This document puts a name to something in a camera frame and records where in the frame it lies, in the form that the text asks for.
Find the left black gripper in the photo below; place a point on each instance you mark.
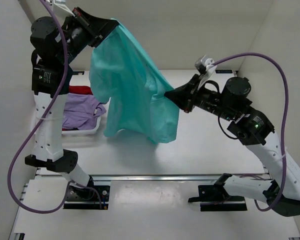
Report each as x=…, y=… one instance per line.
x=103, y=25

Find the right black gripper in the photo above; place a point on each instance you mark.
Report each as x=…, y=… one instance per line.
x=186, y=97

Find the teal t shirt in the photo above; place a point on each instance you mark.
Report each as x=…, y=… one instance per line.
x=123, y=75

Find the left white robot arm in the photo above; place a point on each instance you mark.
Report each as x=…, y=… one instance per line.
x=55, y=47

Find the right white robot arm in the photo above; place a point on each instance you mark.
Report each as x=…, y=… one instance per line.
x=254, y=131

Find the right black corner label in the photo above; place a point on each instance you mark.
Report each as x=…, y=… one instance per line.
x=223, y=71

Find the black corner label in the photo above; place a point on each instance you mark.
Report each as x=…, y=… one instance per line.
x=223, y=71
x=78, y=73

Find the left black corner label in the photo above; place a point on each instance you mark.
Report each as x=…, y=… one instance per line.
x=78, y=73

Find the red t shirt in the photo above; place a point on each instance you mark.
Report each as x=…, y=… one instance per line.
x=80, y=90

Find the lavender t shirt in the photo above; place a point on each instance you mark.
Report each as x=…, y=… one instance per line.
x=99, y=110

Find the white plastic basket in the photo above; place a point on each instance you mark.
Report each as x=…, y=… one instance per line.
x=90, y=130

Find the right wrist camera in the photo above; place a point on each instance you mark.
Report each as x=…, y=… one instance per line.
x=205, y=66

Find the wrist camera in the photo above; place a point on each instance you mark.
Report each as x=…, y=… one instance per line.
x=60, y=9
x=205, y=66

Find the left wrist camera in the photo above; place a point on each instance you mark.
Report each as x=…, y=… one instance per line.
x=60, y=9

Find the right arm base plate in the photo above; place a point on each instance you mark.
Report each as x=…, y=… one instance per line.
x=211, y=199

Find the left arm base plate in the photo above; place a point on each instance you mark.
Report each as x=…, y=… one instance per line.
x=85, y=199

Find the aluminium rail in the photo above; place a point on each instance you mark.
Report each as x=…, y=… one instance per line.
x=170, y=177

